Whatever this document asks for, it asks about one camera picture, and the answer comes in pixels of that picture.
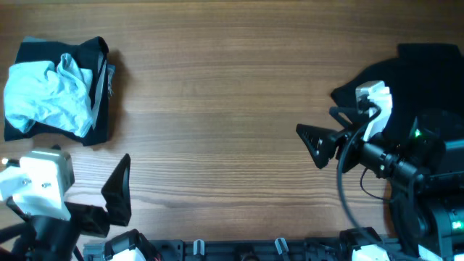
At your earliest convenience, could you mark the black garment on right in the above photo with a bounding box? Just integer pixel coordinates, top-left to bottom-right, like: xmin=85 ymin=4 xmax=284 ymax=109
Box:
xmin=331 ymin=43 xmax=463 ymax=141

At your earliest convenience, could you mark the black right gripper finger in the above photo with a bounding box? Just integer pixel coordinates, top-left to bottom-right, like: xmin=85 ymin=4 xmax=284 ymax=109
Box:
xmin=329 ymin=107 xmax=363 ymax=128
xmin=296 ymin=124 xmax=350 ymax=169

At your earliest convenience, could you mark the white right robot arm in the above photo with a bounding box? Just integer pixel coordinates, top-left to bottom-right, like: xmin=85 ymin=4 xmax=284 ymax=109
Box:
xmin=296 ymin=104 xmax=463 ymax=260

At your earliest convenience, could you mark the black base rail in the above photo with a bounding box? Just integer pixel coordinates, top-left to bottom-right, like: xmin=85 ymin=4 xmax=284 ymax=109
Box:
xmin=82 ymin=237 xmax=403 ymax=261

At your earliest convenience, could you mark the light blue t-shirt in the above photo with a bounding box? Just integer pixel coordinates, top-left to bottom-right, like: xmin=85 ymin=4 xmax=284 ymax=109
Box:
xmin=4 ymin=53 xmax=94 ymax=138

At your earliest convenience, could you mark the folded black clothes stack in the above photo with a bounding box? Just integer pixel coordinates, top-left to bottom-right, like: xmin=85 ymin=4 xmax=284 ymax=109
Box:
xmin=4 ymin=36 xmax=110 ymax=146

